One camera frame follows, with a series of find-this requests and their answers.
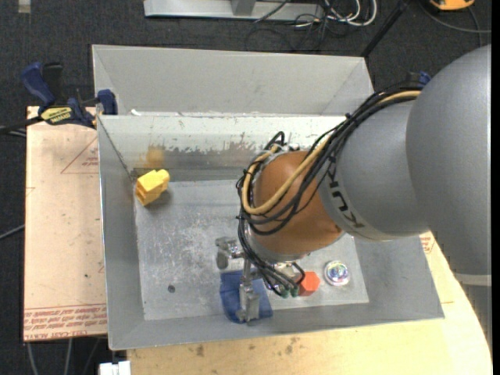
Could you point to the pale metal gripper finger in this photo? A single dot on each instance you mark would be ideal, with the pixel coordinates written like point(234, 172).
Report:
point(249, 303)
point(226, 247)

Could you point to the blue cloth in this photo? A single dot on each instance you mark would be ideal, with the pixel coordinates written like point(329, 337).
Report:
point(230, 295)

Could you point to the red hexagonal block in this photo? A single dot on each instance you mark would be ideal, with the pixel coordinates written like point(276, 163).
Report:
point(309, 283)

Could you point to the grey metal bin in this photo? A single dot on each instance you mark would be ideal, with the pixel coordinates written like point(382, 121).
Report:
point(183, 240)

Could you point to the clear round glass thing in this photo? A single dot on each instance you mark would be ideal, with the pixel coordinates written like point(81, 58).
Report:
point(337, 273)

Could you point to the yellow toy brick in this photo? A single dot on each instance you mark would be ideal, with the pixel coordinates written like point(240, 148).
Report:
point(151, 186)

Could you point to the brown cardboard board red print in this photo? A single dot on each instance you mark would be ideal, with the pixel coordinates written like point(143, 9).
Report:
point(62, 229)

